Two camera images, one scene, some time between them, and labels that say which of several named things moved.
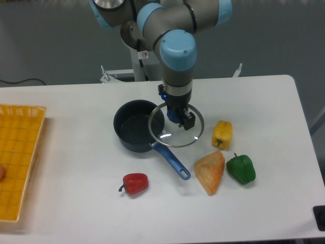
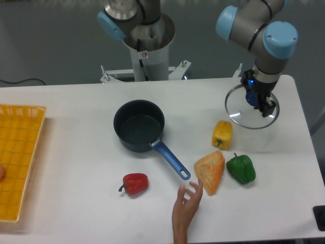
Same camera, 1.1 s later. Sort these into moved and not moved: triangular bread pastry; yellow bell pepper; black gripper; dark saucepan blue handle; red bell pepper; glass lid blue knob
Moved: black gripper; glass lid blue knob
Not moved: red bell pepper; yellow bell pepper; triangular bread pastry; dark saucepan blue handle
